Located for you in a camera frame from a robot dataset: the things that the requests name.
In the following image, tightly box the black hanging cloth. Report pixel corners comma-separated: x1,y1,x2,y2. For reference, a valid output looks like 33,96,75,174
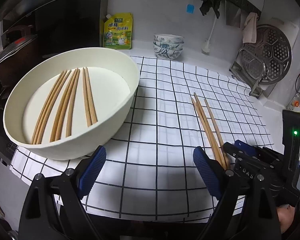
199,0,221,19

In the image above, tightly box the steel dish rack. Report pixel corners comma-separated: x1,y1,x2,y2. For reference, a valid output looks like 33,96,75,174
229,47,267,98

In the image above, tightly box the yellow seasoning pouch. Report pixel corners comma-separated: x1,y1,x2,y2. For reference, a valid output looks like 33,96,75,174
103,12,133,50

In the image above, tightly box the dark cooking pot with lid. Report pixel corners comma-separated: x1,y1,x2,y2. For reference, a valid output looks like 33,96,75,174
0,25,42,87

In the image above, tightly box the top porcelain bowl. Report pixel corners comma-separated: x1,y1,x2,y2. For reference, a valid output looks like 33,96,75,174
154,34,184,44

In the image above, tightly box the porcelain bowl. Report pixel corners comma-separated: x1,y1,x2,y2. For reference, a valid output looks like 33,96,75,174
154,46,182,60
154,34,184,44
153,41,183,50

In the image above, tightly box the blue silicone brush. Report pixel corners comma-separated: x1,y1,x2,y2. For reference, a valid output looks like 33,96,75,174
186,4,194,14

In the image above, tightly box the middle porcelain bowl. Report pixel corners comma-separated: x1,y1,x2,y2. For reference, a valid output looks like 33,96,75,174
153,41,183,50

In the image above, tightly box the bottom porcelain bowl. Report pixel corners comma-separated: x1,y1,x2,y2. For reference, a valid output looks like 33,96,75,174
154,46,182,60

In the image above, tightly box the pink hanging towel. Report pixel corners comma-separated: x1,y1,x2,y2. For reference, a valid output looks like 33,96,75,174
243,12,257,43

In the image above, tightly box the black white grid mat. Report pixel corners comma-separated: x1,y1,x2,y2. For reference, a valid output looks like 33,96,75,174
11,56,273,222

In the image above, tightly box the cream oval basin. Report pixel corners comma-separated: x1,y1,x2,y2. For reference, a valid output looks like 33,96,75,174
3,48,140,160

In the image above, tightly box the person right hand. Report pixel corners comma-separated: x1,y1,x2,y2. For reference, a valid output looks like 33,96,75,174
276,205,295,233

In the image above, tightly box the round steel steamer tray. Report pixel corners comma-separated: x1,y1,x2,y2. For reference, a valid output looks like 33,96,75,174
243,24,292,86

